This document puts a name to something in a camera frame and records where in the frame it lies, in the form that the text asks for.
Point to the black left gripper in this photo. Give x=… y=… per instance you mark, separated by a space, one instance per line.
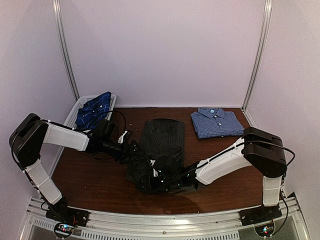
x=130 y=153

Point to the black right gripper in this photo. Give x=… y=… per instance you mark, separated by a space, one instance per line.
x=148 y=185

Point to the black pinstriped long sleeve shirt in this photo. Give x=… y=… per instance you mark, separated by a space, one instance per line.
x=161 y=138

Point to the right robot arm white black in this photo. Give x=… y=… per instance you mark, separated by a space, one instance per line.
x=256 y=148

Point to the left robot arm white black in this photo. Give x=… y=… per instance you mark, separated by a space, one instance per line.
x=27 y=142

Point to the dark blue plaid shirt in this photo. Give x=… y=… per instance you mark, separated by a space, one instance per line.
x=93 y=111

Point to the white plastic laundry basket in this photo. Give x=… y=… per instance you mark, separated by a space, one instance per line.
x=71 y=118

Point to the light blue checked folded shirt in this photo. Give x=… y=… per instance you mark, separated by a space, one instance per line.
x=215 y=123

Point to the left round controller board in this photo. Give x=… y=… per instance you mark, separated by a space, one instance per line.
x=63 y=230

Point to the round controller board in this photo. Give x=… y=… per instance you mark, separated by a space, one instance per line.
x=63 y=230
x=265 y=230

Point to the right round controller board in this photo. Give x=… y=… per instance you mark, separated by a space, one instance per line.
x=265 y=230

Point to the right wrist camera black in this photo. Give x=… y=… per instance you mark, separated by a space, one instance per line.
x=166 y=167

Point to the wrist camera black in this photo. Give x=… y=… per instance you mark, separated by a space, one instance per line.
x=166 y=167
x=104 y=129

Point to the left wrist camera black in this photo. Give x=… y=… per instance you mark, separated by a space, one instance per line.
x=104 y=129

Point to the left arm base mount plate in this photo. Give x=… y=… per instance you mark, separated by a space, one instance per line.
x=69 y=215

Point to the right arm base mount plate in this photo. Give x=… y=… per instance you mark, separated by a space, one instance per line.
x=256 y=215

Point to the aluminium front rail base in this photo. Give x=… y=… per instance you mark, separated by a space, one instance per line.
x=223 y=225

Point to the right aluminium frame post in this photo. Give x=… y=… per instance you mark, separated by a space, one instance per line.
x=264 y=31

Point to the aluminium frame post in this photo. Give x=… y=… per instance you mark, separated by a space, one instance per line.
x=264 y=31
x=64 y=48

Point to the left aluminium frame post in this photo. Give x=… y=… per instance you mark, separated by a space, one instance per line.
x=64 y=48

